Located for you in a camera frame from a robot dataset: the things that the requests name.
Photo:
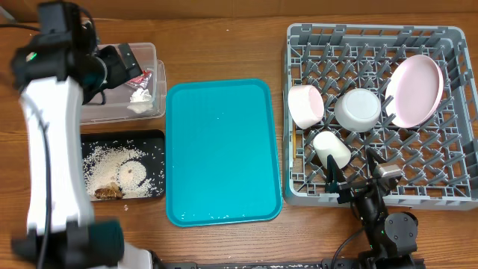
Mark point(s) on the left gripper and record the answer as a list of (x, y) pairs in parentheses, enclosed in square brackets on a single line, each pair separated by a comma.
[(121, 73)]

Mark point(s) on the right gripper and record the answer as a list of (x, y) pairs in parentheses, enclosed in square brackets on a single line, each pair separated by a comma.
[(334, 177)]

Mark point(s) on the red foil snack wrapper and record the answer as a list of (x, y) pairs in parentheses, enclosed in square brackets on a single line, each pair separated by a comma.
[(140, 82)]

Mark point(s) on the white paper cup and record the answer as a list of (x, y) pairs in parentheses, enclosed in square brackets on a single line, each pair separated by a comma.
[(327, 143)]

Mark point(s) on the white napkin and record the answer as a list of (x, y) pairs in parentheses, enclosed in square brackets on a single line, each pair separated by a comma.
[(140, 101)]

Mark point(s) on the white round bowl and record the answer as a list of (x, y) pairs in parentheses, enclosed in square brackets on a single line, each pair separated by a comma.
[(358, 110)]

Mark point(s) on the small bowl with food scraps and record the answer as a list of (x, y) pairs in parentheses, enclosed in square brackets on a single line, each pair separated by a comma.
[(305, 105)]

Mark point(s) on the pink round plate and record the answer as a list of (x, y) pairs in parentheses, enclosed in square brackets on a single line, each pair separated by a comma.
[(415, 87)]

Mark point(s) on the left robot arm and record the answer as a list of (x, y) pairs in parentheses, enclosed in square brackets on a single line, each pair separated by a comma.
[(59, 71)]

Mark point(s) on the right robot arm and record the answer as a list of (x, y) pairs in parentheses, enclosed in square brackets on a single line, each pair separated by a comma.
[(392, 237)]

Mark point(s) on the grey dishwasher rack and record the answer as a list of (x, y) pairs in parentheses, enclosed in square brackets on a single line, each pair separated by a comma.
[(438, 158)]

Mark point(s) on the clear plastic storage bin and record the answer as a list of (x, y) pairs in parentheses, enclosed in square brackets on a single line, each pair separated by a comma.
[(111, 105)]

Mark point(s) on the black rectangular tray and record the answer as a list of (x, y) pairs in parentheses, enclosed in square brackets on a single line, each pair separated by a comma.
[(149, 140)]

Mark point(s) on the spilled rice food scraps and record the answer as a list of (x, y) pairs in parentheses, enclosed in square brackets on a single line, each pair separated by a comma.
[(119, 172)]

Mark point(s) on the brown food chunk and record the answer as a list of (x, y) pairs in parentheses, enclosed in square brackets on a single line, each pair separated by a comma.
[(109, 192)]

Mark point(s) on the teal serving tray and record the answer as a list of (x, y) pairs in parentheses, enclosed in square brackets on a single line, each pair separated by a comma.
[(221, 156)]

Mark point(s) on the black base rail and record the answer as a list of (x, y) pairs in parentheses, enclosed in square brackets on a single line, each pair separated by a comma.
[(261, 265)]

